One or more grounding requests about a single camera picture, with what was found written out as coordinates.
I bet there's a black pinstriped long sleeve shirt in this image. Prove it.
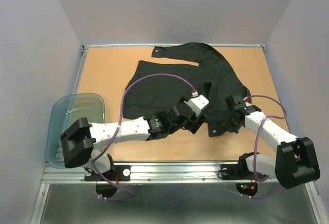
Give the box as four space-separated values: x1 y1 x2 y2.
123 43 250 137

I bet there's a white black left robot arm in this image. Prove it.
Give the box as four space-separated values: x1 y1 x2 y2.
60 95 209 180

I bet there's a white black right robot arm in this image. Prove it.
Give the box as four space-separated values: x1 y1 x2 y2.
226 95 320 189

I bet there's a clear teal plastic bin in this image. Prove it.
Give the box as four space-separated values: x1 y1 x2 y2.
45 93 105 169

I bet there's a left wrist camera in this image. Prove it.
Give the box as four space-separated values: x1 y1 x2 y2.
187 95 209 116

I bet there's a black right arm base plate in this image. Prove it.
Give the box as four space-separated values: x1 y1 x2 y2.
217 163 255 180

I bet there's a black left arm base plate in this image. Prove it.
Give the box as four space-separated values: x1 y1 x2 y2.
84 164 131 182

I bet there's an aluminium front mounting rail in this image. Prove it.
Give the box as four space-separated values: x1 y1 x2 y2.
42 160 317 183

